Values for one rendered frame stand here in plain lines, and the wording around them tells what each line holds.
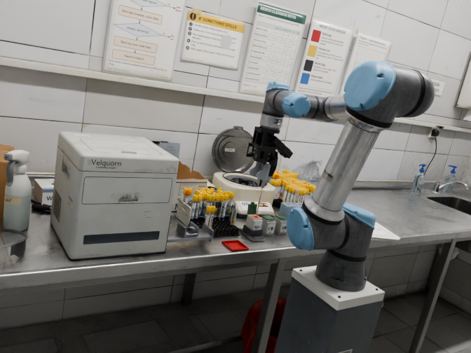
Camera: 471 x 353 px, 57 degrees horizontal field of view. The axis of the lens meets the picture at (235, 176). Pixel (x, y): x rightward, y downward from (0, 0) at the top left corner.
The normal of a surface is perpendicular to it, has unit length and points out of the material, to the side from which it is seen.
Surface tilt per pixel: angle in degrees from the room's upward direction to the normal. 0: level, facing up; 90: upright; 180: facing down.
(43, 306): 90
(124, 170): 89
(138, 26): 93
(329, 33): 95
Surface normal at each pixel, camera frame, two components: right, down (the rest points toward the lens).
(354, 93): -0.85, -0.17
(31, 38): 0.54, 0.30
